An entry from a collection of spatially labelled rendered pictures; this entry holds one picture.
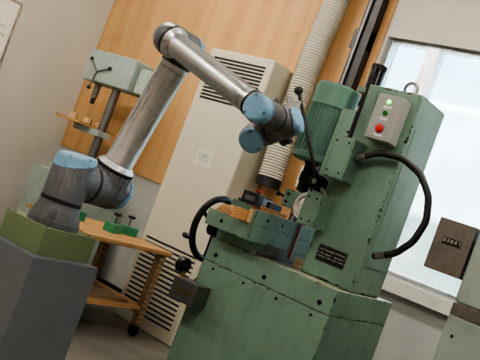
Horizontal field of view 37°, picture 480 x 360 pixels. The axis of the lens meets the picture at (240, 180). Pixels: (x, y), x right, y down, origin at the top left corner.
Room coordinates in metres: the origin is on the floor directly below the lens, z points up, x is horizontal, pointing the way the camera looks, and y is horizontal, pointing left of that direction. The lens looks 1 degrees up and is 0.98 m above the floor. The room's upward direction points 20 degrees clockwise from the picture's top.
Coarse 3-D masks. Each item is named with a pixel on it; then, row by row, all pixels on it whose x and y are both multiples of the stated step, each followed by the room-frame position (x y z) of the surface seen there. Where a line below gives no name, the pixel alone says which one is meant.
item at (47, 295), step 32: (0, 256) 2.45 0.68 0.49; (32, 256) 2.36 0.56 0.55; (0, 288) 2.42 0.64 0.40; (32, 288) 2.39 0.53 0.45; (64, 288) 2.49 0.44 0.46; (0, 320) 2.38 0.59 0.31; (32, 320) 2.42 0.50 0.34; (64, 320) 2.54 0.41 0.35; (0, 352) 2.36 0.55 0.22; (32, 352) 2.46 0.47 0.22; (64, 352) 2.58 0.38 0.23
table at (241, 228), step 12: (216, 216) 2.58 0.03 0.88; (228, 216) 2.55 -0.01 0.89; (228, 228) 2.54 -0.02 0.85; (240, 228) 2.51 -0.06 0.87; (252, 228) 2.49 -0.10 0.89; (264, 228) 2.55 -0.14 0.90; (252, 240) 2.51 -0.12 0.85; (264, 240) 2.56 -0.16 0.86; (276, 240) 2.62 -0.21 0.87; (288, 240) 2.68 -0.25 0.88; (300, 240) 2.74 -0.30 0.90; (300, 252) 2.77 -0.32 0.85
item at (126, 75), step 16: (96, 64) 4.84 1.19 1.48; (112, 64) 4.75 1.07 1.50; (128, 64) 4.67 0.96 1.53; (144, 64) 4.69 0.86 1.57; (96, 80) 4.80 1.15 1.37; (112, 80) 4.72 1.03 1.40; (128, 80) 4.64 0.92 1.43; (144, 80) 4.59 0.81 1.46; (96, 96) 4.91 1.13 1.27; (112, 96) 4.78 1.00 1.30; (112, 112) 4.80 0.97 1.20; (80, 128) 4.84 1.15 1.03; (96, 128) 4.82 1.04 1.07; (96, 144) 4.78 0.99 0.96; (32, 176) 4.73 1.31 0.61; (32, 192) 4.70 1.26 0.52; (96, 208) 4.71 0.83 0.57
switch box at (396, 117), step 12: (384, 96) 2.42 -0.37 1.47; (384, 108) 2.41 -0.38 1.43; (396, 108) 2.39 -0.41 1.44; (408, 108) 2.41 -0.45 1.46; (372, 120) 2.43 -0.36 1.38; (384, 120) 2.40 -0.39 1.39; (396, 120) 2.38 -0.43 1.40; (372, 132) 2.42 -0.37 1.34; (384, 132) 2.39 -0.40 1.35; (396, 132) 2.40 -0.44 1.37
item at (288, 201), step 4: (288, 192) 2.73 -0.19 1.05; (292, 192) 2.72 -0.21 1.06; (296, 192) 2.71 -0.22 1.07; (284, 196) 2.74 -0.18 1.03; (288, 196) 2.73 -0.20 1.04; (292, 196) 2.72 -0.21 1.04; (296, 196) 2.71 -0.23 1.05; (284, 200) 2.73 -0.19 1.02; (288, 200) 2.73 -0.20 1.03; (292, 200) 2.71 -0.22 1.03; (284, 204) 2.73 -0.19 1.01; (288, 204) 2.72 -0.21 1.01; (292, 204) 2.71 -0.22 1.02; (292, 212) 2.73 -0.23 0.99
